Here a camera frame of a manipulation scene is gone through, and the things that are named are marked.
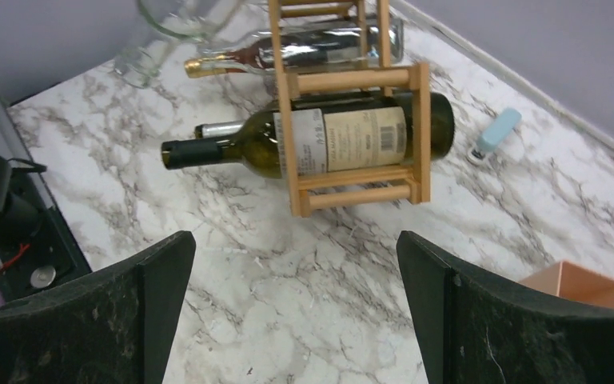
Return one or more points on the light blue eraser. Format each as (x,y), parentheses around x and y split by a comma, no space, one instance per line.
(493,136)

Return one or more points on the dark bottle silver cap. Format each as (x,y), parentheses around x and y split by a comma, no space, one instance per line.
(210,130)

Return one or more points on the wooden wine rack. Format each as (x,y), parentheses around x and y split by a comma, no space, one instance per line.
(352,187)

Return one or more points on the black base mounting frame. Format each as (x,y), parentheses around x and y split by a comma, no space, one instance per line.
(37,248)

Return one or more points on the peach plastic desk organizer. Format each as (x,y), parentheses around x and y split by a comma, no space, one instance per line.
(573,282)

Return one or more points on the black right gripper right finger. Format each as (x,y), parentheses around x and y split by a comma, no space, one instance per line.
(474,326)

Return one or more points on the clear glass bottle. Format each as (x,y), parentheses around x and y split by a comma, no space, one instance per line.
(161,26)

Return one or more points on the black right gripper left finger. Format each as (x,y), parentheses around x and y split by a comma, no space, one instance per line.
(115,325)

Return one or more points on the green wine bottle beige label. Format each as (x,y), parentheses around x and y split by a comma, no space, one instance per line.
(331,133)

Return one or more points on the clear bottle gold cap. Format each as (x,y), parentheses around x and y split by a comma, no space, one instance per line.
(328,45)

